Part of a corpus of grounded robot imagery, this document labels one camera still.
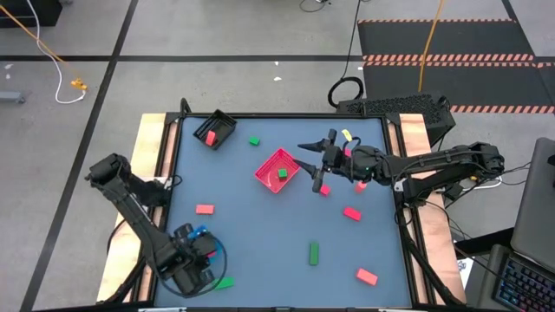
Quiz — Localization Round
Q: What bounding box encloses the red plastic basket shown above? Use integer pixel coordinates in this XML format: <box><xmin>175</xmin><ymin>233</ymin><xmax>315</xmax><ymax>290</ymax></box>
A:
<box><xmin>254</xmin><ymin>147</ymin><xmax>302</xmax><ymax>194</ymax></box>

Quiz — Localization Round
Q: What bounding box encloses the yellow hanging cable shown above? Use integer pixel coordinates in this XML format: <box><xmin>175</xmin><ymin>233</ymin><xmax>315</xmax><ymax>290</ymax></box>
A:
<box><xmin>417</xmin><ymin>0</ymin><xmax>447</xmax><ymax>93</ymax></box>

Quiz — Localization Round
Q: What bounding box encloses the black orange-striped floor mat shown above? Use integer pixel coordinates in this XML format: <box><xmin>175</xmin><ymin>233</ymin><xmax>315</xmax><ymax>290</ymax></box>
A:
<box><xmin>356</xmin><ymin>18</ymin><xmax>537</xmax><ymax>62</ymax></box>
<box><xmin>362</xmin><ymin>61</ymin><xmax>555</xmax><ymax>115</ymax></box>

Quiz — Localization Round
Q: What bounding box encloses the black hanging cable with coil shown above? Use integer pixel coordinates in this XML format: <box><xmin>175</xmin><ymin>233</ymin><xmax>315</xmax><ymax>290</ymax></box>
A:
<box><xmin>327</xmin><ymin>0</ymin><xmax>365</xmax><ymax>109</ymax></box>

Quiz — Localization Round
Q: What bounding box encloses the black floor cable loop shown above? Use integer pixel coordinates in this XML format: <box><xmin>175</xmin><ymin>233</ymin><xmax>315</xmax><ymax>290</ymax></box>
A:
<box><xmin>298</xmin><ymin>0</ymin><xmax>333</xmax><ymax>13</ymax></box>

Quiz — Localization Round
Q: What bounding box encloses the blue plastic basket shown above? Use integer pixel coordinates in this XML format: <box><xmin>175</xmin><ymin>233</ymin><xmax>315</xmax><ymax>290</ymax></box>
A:
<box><xmin>186</xmin><ymin>224</ymin><xmax>223</xmax><ymax>261</ymax></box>

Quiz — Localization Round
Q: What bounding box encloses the black floor box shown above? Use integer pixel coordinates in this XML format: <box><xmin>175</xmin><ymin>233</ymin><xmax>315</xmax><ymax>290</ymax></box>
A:
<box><xmin>0</xmin><ymin>0</ymin><xmax>63</xmax><ymax>29</ymax></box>

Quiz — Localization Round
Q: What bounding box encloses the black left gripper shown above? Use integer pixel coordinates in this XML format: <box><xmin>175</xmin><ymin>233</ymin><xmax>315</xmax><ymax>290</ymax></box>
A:
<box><xmin>169</xmin><ymin>223</ymin><xmax>218</xmax><ymax>296</ymax></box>

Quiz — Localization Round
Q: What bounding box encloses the grey power strip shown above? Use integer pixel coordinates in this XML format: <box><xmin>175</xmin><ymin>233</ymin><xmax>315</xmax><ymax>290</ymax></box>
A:
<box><xmin>0</xmin><ymin>90</ymin><xmax>26</xmax><ymax>105</ymax></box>

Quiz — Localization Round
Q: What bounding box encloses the black metal table frame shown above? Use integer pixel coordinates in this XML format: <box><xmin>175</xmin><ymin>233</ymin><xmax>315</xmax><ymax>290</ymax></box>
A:
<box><xmin>95</xmin><ymin>97</ymin><xmax>468</xmax><ymax>311</ymax></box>

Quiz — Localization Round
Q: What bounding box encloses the white floor cable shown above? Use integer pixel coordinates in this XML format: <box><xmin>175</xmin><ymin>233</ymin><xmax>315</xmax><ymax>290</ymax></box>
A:
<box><xmin>24</xmin><ymin>0</ymin><xmax>88</xmax><ymax>106</ymax></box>

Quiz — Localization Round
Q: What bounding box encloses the white printed label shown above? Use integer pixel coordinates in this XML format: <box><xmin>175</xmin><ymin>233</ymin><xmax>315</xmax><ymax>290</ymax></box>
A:
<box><xmin>454</xmin><ymin>257</ymin><xmax>477</xmax><ymax>290</ymax></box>

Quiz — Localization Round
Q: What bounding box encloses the white arm base cable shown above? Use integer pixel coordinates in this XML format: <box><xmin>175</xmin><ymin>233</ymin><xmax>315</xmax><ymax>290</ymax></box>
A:
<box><xmin>461</xmin><ymin>164</ymin><xmax>505</xmax><ymax>192</ymax></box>

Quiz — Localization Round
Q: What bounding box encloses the orange floor cable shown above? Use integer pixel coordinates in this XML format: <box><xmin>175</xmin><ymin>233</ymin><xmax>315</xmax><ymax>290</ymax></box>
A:
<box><xmin>0</xmin><ymin>3</ymin><xmax>79</xmax><ymax>83</ymax></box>

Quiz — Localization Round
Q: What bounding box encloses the black plastic basket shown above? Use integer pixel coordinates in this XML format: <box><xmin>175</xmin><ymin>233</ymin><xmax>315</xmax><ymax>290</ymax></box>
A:
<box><xmin>193</xmin><ymin>108</ymin><xmax>238</xmax><ymax>152</ymax></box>

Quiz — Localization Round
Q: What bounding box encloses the grey laptop with RGB keyboard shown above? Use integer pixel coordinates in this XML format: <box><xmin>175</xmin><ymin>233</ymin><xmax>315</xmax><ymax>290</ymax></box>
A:
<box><xmin>476</xmin><ymin>137</ymin><xmax>555</xmax><ymax>312</ymax></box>

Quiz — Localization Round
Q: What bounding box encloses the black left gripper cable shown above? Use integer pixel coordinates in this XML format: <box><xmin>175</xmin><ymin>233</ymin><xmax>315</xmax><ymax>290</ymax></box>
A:
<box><xmin>158</xmin><ymin>236</ymin><xmax>229</xmax><ymax>300</ymax></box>

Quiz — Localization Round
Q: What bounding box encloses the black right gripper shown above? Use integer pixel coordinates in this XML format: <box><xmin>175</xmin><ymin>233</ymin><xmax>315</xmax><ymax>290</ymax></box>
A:
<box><xmin>292</xmin><ymin>128</ymin><xmax>353</xmax><ymax>194</ymax></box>

